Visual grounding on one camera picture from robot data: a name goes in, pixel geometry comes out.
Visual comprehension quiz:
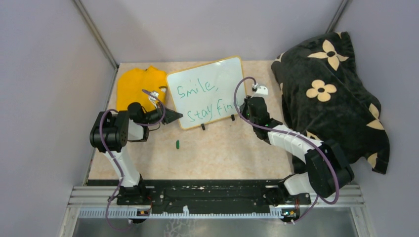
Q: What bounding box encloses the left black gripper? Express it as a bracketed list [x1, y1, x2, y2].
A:
[141, 101, 182, 125]

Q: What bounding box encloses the whiteboard with yellow frame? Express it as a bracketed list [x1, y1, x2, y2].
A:
[166, 56, 246, 130]

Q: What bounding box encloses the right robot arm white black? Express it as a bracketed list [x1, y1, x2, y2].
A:
[240, 96, 354, 203]

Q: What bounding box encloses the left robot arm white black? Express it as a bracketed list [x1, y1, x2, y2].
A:
[89, 102, 183, 205]

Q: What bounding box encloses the yellow folded sweatshirt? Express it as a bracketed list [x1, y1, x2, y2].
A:
[116, 66, 168, 112]

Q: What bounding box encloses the black floral blanket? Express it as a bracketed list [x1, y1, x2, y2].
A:
[271, 32, 390, 175]

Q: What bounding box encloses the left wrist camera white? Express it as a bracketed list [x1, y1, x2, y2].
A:
[145, 90, 159, 108]

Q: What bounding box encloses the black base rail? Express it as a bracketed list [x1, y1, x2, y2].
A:
[114, 179, 311, 214]

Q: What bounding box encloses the white slotted cable duct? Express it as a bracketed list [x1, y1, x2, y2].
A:
[78, 206, 284, 220]

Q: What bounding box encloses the right metal corner post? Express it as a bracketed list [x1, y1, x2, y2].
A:
[325, 0, 352, 34]

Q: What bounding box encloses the metal corner post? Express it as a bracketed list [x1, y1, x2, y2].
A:
[71, 0, 119, 70]
[325, 0, 352, 34]

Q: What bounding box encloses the left metal corner post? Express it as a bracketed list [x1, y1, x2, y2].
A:
[71, 0, 119, 70]

